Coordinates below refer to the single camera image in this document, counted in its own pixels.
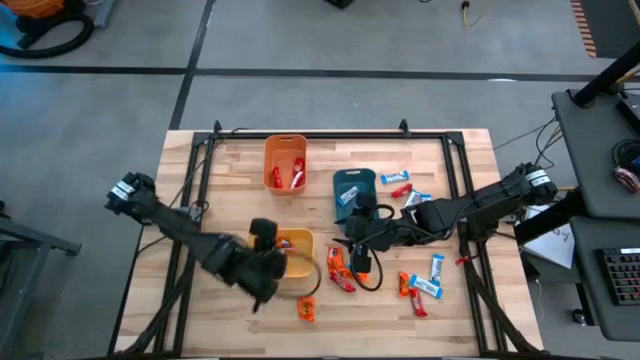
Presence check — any black aluminium table frame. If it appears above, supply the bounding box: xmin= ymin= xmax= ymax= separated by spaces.
xmin=117 ymin=118 xmax=539 ymax=359

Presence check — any red white braided cable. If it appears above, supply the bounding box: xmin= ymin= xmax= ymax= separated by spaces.
xmin=612 ymin=166 xmax=640 ymax=195

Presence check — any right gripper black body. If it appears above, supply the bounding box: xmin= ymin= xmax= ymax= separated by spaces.
xmin=344 ymin=192 xmax=402 ymax=274

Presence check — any black vacuum hose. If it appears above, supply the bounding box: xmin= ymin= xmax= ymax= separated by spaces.
xmin=0 ymin=12 xmax=96 ymax=60

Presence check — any yellow plastic basket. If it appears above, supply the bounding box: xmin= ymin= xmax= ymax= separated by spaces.
xmin=247 ymin=227 xmax=317 ymax=279

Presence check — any Hershey's cookies creme bar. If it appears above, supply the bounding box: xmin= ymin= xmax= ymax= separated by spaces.
xmin=409 ymin=273 xmax=445 ymax=301
xmin=429 ymin=253 xmax=447 ymax=287
xmin=336 ymin=185 xmax=360 ymax=207
xmin=403 ymin=189 xmax=434 ymax=210
xmin=379 ymin=169 xmax=411 ymax=186

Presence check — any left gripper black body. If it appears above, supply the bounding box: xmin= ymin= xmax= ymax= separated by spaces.
xmin=234 ymin=218 xmax=290 ymax=305

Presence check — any black diagonal strut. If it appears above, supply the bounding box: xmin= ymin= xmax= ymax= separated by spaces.
xmin=513 ymin=187 xmax=589 ymax=246

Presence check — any backlit black keyboard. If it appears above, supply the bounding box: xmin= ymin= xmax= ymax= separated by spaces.
xmin=595 ymin=247 xmax=640 ymax=306

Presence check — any yellow cable with plug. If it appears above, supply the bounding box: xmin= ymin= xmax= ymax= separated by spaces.
xmin=460 ymin=0 xmax=494 ymax=29

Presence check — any teal plastic basket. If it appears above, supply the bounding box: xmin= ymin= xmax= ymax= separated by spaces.
xmin=332 ymin=167 xmax=383 ymax=234

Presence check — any orange vacuum cleaner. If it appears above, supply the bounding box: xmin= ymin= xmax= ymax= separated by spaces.
xmin=2 ymin=0 xmax=66 ymax=20

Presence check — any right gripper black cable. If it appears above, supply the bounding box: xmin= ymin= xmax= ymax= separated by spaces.
xmin=348 ymin=203 xmax=397 ymax=293

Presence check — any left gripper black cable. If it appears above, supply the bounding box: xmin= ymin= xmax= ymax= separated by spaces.
xmin=274 ymin=249 xmax=323 ymax=300

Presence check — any grey metal table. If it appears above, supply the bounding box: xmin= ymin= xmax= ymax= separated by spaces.
xmin=0 ymin=199 xmax=82 ymax=359

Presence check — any orange plastic basket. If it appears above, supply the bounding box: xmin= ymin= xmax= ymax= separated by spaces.
xmin=263 ymin=133 xmax=309 ymax=196

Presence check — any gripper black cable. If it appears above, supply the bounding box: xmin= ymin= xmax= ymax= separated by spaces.
xmin=348 ymin=203 xmax=397 ymax=293
xmin=274 ymin=249 xmax=323 ymax=300

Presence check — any black mat striped edge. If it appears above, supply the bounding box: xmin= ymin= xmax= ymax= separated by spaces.
xmin=569 ymin=0 xmax=640 ymax=59

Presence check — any grey desk top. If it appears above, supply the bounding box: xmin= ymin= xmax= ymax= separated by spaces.
xmin=569 ymin=219 xmax=640 ymax=344
xmin=551 ymin=88 xmax=640 ymax=221

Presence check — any white paper sheet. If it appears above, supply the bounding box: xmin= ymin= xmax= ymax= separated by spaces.
xmin=522 ymin=202 xmax=576 ymax=270

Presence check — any black metal pole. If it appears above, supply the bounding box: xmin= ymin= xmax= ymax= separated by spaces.
xmin=571 ymin=42 xmax=640 ymax=109

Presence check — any black coiled cable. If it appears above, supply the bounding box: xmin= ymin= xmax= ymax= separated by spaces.
xmin=610 ymin=138 xmax=640 ymax=169

